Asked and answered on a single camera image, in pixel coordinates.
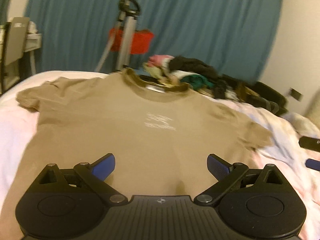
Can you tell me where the tan t-shirt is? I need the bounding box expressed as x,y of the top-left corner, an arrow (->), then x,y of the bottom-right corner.
1,68 -> 272,239

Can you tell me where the pile of mixed clothes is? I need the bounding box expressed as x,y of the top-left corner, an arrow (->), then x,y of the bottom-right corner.
143,55 -> 287,116

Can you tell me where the teal blue curtain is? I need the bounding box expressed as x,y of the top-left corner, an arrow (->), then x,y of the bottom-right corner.
25,0 -> 282,82

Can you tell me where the white desk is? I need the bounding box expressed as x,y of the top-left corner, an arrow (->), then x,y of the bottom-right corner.
24,21 -> 42,75

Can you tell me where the grey desk chair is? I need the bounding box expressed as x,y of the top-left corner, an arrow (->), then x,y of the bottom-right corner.
1,17 -> 30,95

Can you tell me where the garment steamer stand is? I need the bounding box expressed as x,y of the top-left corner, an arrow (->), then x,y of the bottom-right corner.
94,0 -> 140,72

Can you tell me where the red cloth on stand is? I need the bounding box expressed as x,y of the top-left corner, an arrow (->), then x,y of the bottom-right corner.
111,28 -> 154,55

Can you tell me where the wall power socket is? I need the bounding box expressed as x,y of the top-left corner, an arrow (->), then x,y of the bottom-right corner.
290,88 -> 303,101

